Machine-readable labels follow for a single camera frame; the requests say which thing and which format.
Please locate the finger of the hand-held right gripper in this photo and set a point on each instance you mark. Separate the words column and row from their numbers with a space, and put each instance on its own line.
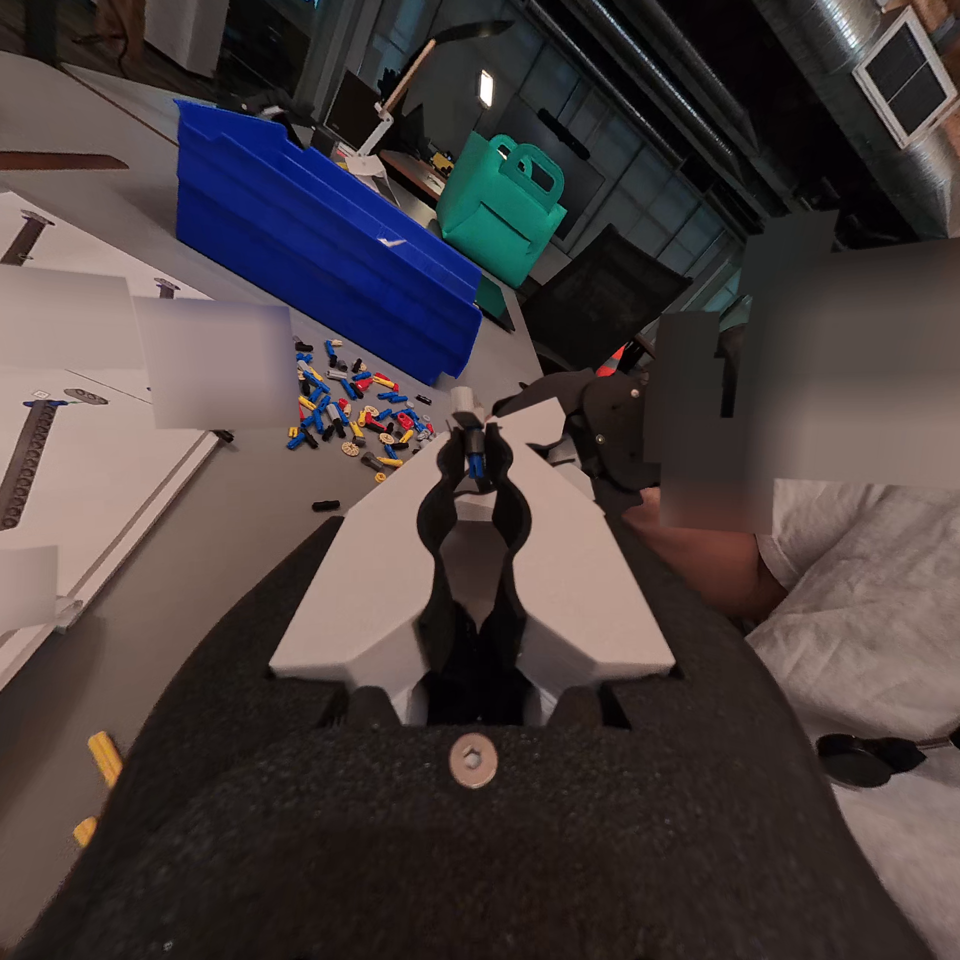
column 540, row 421

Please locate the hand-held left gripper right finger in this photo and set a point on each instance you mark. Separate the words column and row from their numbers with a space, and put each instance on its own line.
column 592, row 592

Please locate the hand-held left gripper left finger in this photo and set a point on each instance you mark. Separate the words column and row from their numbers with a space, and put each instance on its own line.
column 352, row 592

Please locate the blue lego pin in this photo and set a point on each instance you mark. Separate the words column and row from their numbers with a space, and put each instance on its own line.
column 474, row 454

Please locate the long grey lego beam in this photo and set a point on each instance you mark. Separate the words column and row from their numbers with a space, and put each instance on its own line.
column 466, row 421

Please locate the light grey lego connector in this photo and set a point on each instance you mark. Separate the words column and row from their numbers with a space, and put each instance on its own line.
column 465, row 399

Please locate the pile of small lego pieces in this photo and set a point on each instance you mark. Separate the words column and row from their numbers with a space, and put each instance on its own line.
column 360, row 412

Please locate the person's right forearm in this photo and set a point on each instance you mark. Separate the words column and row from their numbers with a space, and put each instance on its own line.
column 705, row 570

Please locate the lego instruction booklet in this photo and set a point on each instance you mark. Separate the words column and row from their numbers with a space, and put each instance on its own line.
column 97, row 465

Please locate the pile of yellow lego pieces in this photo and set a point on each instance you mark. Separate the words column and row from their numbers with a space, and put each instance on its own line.
column 105, row 757

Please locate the black tablet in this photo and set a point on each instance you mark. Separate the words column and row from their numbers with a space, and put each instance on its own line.
column 495, row 304

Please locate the black mesh office chair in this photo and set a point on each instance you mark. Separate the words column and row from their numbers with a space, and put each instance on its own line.
column 600, row 300

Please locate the teal felt bag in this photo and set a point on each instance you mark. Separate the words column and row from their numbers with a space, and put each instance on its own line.
column 495, row 217

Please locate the person's white shirt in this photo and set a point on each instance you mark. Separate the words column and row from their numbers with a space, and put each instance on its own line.
column 862, row 637

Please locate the blue plastic bin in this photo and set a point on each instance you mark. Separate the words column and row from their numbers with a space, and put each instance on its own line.
column 315, row 247

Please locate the black chair lever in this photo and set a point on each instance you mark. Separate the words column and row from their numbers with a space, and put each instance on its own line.
column 855, row 761

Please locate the white air vent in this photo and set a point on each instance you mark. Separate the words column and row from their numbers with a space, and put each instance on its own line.
column 904, row 75

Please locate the wall light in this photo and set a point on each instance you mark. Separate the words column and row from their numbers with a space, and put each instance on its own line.
column 487, row 86

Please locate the silver air duct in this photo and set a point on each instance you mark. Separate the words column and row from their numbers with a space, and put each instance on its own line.
column 825, row 45

